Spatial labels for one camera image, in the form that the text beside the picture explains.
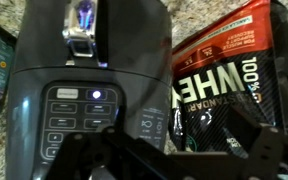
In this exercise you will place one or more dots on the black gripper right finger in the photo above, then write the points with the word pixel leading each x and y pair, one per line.
pixel 277 156

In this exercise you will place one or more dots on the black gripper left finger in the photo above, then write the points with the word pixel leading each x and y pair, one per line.
pixel 97 156

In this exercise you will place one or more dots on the black red whey protein bag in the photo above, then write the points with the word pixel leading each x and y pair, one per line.
pixel 224 50

